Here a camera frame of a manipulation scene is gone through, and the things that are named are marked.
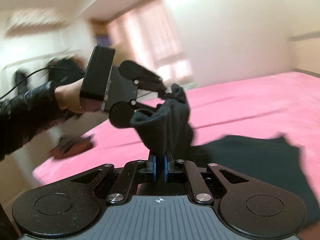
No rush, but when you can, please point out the dark green long-sleeve shirt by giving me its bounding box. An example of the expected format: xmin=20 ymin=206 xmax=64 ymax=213
xmin=129 ymin=84 xmax=319 ymax=224

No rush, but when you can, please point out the black-sleeved left forearm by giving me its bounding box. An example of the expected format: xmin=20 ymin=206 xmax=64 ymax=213
xmin=1 ymin=81 xmax=74 ymax=160

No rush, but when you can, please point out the left hand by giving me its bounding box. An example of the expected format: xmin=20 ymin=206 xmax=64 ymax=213
xmin=54 ymin=78 xmax=92 ymax=113

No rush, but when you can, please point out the rust brown crumpled garment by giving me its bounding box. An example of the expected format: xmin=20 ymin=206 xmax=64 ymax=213
xmin=49 ymin=135 xmax=94 ymax=160

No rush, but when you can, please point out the dark grey crumpled garment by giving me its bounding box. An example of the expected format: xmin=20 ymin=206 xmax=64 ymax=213
xmin=57 ymin=135 xmax=85 ymax=153

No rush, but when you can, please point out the black cable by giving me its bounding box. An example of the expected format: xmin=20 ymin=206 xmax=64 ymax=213
xmin=0 ymin=65 xmax=83 ymax=100

